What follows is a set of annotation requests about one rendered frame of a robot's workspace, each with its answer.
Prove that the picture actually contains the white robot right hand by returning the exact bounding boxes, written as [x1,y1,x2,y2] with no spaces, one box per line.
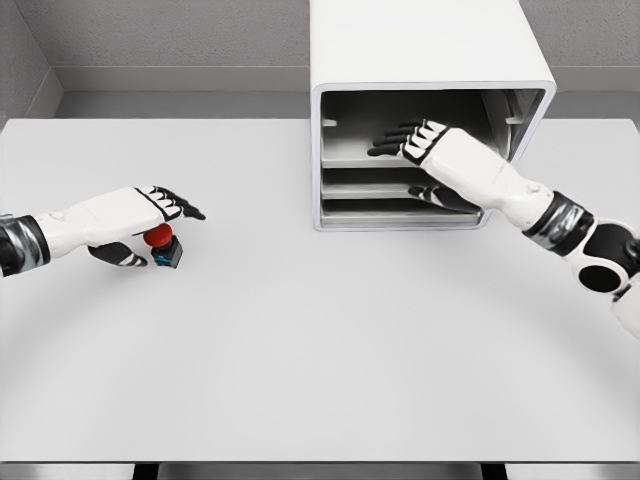
[367,118,507,212]

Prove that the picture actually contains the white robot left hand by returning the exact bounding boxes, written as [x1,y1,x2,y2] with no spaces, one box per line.
[79,185,207,269]

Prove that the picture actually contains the red button black load switch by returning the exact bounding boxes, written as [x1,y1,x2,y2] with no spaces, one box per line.
[142,223,183,272]

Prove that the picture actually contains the grey cabinet drawer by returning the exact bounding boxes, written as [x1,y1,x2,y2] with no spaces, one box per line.
[320,117,512,170]
[320,198,484,229]
[320,168,444,200]

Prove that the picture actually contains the white multi-storey storage cabinet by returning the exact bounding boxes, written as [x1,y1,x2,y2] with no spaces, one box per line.
[308,0,558,234]

